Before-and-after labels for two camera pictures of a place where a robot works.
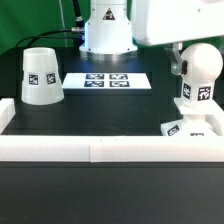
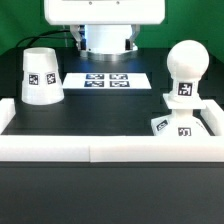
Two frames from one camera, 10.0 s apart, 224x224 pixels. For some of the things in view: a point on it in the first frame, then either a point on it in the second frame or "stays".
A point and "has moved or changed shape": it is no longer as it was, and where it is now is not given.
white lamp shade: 41,82 stays
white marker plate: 107,80 stays
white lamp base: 200,118 has moved or changed shape
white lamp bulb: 204,64 has moved or changed shape
